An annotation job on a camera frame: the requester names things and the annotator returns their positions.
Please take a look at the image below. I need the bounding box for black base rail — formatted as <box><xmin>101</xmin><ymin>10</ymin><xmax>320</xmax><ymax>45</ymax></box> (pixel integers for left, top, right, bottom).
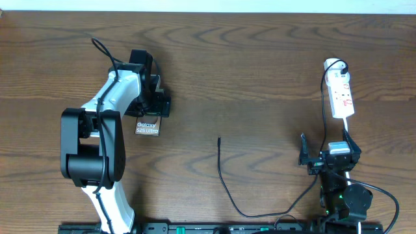
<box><xmin>57</xmin><ymin>222</ymin><xmax>384</xmax><ymax>234</ymax></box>

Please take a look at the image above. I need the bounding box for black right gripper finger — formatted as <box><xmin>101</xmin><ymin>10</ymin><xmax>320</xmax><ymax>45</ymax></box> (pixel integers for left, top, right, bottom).
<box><xmin>298</xmin><ymin>133</ymin><xmax>309</xmax><ymax>165</ymax></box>
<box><xmin>343</xmin><ymin>129</ymin><xmax>361</xmax><ymax>156</ymax></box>

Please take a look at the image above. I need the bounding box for white power strip cord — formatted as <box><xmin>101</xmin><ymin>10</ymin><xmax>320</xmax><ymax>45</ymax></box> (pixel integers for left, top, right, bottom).
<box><xmin>343</xmin><ymin>117</ymin><xmax>362</xmax><ymax>234</ymax></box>

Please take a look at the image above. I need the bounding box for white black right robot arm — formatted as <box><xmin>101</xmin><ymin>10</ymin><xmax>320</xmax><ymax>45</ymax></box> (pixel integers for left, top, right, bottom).
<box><xmin>298</xmin><ymin>130</ymin><xmax>373</xmax><ymax>233</ymax></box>

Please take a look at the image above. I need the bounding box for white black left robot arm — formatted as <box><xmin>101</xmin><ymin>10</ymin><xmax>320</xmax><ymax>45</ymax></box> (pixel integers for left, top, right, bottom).
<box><xmin>58</xmin><ymin>49</ymin><xmax>171</xmax><ymax>233</ymax></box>

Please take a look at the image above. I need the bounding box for white power strip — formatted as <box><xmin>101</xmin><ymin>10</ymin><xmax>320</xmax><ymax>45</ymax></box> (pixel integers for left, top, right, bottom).
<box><xmin>324</xmin><ymin>58</ymin><xmax>354</xmax><ymax>119</ymax></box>

